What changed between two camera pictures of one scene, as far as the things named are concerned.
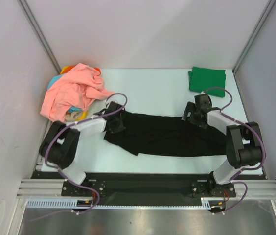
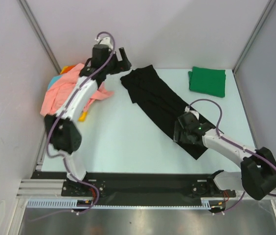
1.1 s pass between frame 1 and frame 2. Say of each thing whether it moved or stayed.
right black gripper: moved
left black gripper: moved
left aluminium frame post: stayed
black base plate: stayed
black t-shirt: moved
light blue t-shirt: stayed
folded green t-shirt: stayed
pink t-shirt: stayed
